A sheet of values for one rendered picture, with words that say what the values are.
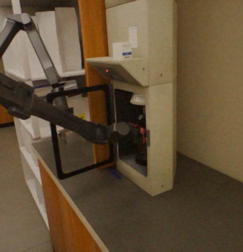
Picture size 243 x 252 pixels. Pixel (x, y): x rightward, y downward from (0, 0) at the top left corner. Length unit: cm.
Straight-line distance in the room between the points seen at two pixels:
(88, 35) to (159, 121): 51
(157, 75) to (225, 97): 42
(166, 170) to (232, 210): 29
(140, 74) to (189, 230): 57
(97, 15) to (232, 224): 102
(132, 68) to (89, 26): 40
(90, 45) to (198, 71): 55
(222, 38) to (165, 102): 42
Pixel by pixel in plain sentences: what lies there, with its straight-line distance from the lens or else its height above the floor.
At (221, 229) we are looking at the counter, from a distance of 106.
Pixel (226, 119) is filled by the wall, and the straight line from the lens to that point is 137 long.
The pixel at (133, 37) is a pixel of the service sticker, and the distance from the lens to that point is 110.
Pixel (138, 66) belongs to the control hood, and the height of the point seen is 149.
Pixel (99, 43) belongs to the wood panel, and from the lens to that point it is 133.
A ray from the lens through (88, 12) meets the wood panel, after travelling 132.
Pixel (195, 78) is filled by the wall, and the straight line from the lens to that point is 147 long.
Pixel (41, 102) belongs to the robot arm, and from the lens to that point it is 95.
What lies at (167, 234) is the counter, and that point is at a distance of 101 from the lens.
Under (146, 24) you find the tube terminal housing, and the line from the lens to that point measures 102.
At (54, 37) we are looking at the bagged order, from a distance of 218.
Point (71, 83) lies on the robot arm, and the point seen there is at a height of 140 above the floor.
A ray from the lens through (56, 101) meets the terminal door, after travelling 118.
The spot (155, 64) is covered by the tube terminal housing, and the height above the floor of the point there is 149.
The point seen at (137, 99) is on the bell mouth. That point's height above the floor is 134.
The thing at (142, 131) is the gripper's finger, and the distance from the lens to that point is 117.
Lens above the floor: 158
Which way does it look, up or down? 18 degrees down
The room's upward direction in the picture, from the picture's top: 4 degrees counter-clockwise
